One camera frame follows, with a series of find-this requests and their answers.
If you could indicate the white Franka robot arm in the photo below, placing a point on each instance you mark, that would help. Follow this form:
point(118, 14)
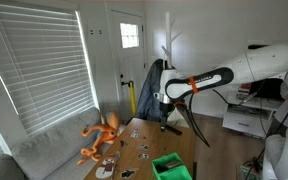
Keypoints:
point(270, 63)

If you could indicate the white coat rack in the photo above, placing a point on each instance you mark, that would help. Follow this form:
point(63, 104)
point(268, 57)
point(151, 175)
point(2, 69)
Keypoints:
point(168, 40)

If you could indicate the dark hanging jacket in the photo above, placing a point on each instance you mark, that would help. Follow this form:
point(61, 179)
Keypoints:
point(149, 96)

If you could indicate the green storage box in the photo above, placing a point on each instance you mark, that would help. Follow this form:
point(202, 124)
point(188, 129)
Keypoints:
point(174, 174)

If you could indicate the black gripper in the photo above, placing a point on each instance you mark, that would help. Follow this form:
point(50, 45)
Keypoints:
point(164, 109)

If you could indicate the small dark picture sticker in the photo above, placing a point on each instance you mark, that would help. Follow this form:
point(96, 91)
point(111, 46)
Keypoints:
point(123, 143)

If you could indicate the black and white sticker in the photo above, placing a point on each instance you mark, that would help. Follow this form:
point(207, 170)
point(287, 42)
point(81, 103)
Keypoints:
point(128, 173)

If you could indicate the small dark item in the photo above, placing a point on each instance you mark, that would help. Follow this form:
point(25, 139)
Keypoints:
point(173, 164)

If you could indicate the small pale picture sticker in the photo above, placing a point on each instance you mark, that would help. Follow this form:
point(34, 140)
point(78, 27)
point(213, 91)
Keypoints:
point(134, 134)

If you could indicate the red books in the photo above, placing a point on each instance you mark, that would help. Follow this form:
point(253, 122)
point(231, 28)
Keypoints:
point(244, 89)

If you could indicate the small framed picture sticker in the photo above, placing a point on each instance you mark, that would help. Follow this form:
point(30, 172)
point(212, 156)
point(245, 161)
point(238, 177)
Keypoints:
point(143, 156)
point(144, 146)

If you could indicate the black television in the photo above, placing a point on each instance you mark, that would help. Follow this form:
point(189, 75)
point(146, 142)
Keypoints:
point(267, 90)

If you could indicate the white light switch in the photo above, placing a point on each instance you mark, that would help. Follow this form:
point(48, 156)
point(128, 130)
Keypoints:
point(100, 32)
point(91, 32)

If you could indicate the gray sofa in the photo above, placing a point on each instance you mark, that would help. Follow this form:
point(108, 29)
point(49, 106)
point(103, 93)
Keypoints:
point(50, 143)

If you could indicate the orange octopus plush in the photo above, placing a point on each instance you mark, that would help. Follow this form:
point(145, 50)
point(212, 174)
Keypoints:
point(105, 131)

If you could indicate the wide white window blind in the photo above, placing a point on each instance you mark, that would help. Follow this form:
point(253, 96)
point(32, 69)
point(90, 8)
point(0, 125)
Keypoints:
point(40, 66)

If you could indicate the white door with window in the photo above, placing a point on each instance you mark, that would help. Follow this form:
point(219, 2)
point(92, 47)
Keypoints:
point(130, 66)

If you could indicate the large white figure cutout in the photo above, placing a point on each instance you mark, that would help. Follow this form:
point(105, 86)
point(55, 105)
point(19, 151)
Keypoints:
point(107, 166)

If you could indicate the white tv stand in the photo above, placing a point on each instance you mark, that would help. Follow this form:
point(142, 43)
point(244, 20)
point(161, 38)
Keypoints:
point(247, 123)

